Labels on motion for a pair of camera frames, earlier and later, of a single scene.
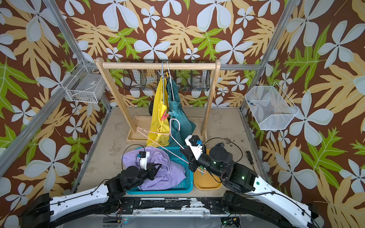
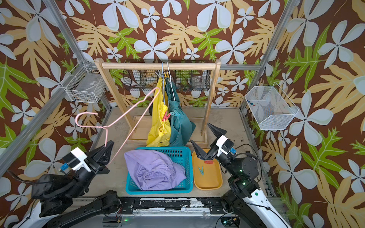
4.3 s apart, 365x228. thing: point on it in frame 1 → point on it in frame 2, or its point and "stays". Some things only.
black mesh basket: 187,80 stays
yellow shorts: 158,134 stays
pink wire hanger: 139,129 → 106,127
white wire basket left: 85,83 stays
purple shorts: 170,173 stays
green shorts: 180,124 stays
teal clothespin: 202,170 stays
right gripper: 193,162 → 204,156
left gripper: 151,170 → 96,160
